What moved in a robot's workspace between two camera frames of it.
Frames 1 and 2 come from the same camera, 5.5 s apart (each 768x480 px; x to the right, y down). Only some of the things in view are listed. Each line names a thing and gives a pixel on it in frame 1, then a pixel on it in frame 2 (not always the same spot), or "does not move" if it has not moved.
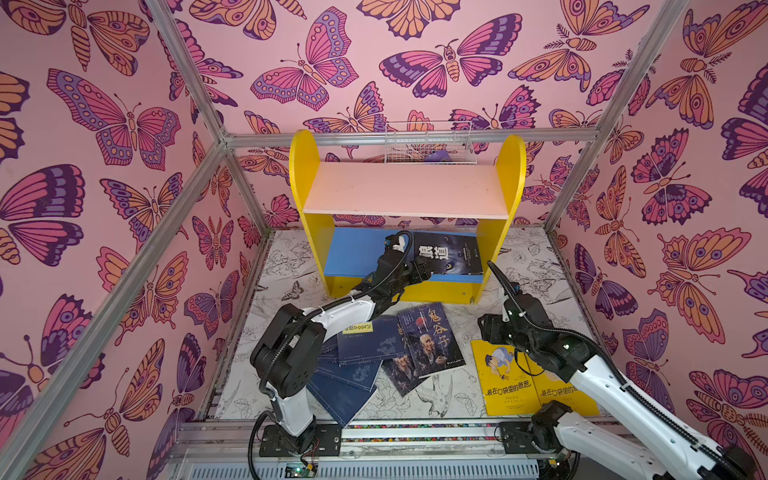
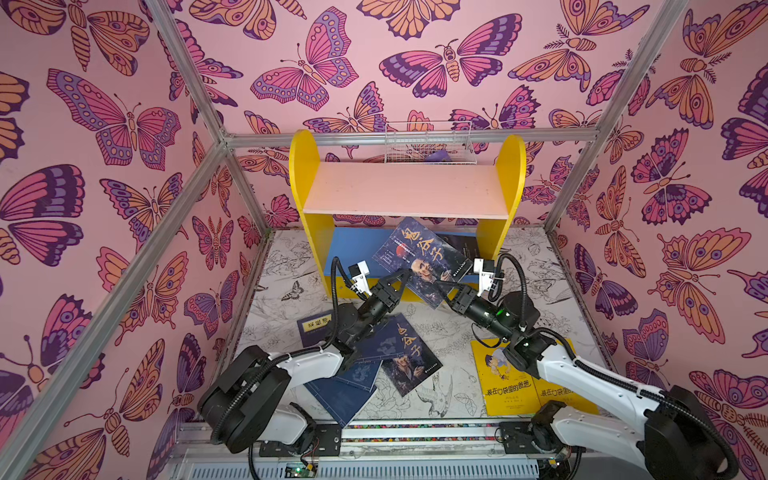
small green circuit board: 299,470 does not move
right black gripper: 510,298 → 459,294
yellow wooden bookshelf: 354,209 does not move
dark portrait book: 430,339 → 411,246
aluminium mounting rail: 398,450 does not move
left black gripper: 423,275 does not move
